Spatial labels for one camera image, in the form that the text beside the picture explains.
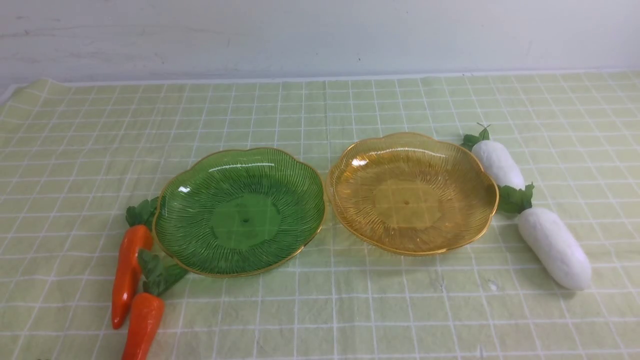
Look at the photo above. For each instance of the amber ribbed plastic plate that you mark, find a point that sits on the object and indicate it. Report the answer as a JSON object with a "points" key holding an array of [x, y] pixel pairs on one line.
{"points": [[411, 195]]}

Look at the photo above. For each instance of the white toy radish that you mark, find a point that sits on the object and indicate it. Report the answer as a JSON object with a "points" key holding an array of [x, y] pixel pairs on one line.
{"points": [[495, 159], [549, 238]]}

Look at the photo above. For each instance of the orange toy carrot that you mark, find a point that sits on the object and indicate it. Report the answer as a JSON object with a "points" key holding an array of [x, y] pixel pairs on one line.
{"points": [[139, 219], [147, 307]]}

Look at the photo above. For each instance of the green ribbed plastic plate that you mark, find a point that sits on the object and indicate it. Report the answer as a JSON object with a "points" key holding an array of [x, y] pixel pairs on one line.
{"points": [[239, 212]]}

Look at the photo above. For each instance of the green checkered tablecloth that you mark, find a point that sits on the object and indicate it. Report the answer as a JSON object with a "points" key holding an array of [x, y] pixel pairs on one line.
{"points": [[73, 158]]}

